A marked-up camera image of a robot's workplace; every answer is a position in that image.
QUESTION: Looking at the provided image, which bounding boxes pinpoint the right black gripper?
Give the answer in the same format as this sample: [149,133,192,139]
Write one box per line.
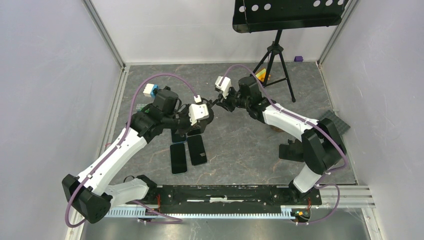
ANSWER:
[216,86,250,113]

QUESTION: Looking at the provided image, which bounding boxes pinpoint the black round-base phone stand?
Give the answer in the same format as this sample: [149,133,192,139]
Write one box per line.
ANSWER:
[201,98,219,120]

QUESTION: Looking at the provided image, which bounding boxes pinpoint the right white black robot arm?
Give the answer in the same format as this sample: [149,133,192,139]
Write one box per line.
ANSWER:
[215,76,346,204]

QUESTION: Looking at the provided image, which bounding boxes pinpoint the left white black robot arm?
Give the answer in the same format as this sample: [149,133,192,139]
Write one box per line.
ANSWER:
[61,83,215,228]

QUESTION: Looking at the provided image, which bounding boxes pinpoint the black square-base phone holder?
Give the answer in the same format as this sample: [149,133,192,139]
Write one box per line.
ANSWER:
[278,139,304,163]

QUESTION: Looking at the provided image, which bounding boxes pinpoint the black music stand tripod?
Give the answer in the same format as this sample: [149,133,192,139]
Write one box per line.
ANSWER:
[232,0,348,102]

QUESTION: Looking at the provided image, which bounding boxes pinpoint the middle black smartphone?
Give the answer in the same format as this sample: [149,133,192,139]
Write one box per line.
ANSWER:
[187,135,207,166]

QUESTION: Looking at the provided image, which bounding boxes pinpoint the blue-edged black smartphone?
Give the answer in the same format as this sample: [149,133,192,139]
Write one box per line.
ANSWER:
[171,132,187,144]

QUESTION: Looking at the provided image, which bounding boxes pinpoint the lower left black smartphone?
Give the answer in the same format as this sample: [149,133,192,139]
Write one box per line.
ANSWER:
[170,143,188,175]

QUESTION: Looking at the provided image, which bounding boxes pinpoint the orange yellow block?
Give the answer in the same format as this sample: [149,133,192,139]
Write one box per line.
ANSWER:
[255,68,271,84]

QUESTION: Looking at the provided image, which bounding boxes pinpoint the white and blue blocks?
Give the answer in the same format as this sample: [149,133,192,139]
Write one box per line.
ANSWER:
[142,83,159,98]

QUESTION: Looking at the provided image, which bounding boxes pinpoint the green white blue blocks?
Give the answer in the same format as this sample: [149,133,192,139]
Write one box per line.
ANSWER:
[136,103,151,113]

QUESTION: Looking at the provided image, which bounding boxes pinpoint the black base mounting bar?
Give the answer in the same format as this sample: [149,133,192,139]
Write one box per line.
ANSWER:
[140,184,323,214]

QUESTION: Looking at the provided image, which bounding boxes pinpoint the purple block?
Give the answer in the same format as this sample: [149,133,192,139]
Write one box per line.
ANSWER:
[293,55,304,62]

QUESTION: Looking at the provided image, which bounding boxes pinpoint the grey studded baseplate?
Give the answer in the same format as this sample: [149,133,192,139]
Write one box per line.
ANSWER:
[319,110,351,136]

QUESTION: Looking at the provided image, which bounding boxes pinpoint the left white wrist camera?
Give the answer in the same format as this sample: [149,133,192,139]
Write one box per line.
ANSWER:
[188,95,206,126]

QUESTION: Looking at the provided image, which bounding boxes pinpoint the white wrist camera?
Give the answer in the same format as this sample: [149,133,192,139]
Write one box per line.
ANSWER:
[215,76,232,99]
[188,95,206,126]

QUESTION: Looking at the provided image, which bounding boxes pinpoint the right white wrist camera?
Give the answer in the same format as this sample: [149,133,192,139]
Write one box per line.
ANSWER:
[215,76,232,99]

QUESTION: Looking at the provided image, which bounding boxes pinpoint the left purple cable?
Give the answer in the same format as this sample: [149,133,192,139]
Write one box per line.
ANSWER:
[64,73,202,229]

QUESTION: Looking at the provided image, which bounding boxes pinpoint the purple cable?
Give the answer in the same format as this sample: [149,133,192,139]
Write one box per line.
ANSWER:
[64,73,202,229]
[220,64,350,226]

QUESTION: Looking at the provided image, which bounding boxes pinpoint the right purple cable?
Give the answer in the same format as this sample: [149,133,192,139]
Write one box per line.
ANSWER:
[220,64,350,226]

